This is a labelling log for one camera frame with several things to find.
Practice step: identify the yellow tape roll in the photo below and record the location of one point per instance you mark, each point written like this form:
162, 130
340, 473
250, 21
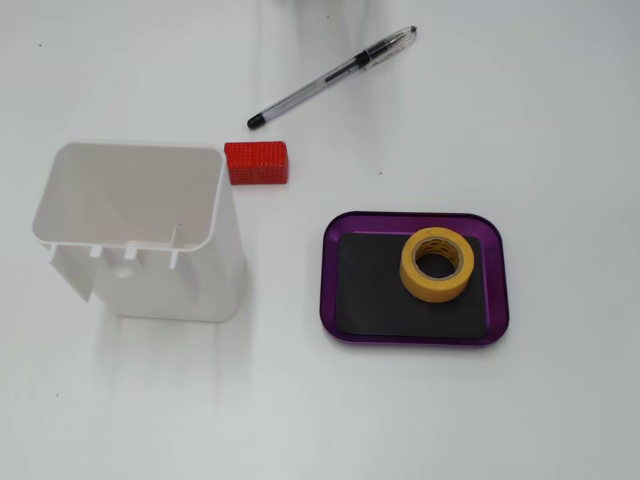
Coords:
415, 280

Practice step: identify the white plastic box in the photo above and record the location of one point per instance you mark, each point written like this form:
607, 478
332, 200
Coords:
165, 285

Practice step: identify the black tray mat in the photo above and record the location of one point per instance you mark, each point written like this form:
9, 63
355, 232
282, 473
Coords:
370, 290

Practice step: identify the red textured block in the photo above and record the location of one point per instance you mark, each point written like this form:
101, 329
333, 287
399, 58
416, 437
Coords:
257, 165

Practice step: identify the clear black ballpoint pen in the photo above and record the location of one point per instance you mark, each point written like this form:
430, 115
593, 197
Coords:
295, 95

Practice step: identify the purple metal tray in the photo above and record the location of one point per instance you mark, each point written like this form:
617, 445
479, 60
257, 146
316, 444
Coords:
495, 280

